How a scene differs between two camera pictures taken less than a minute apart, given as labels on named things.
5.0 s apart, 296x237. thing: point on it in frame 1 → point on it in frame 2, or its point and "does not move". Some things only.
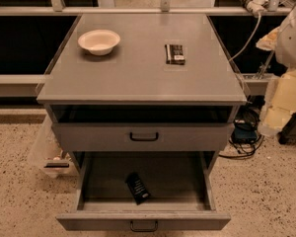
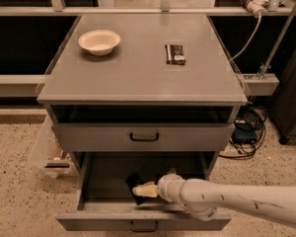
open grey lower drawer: [180, 186] does not move
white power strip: [258, 4] does not move
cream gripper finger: [268, 41] → [172, 171]
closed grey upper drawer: [141, 137] does not move
